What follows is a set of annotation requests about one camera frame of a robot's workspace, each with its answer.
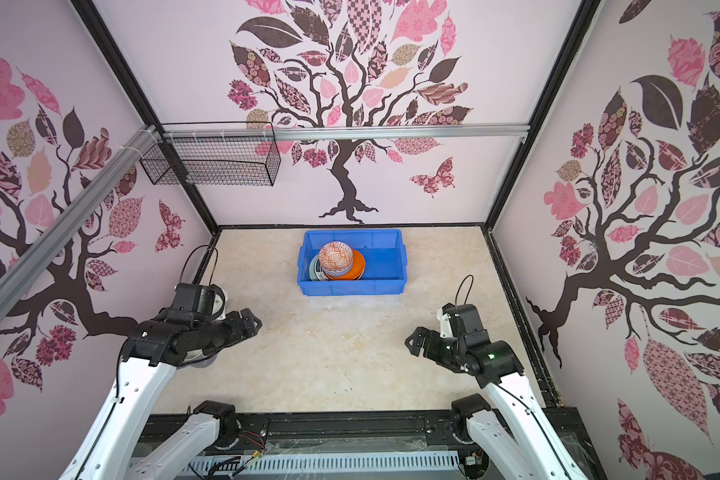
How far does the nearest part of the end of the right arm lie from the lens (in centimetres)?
51

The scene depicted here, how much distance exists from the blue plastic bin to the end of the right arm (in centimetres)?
28

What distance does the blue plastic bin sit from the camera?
0.97 meters
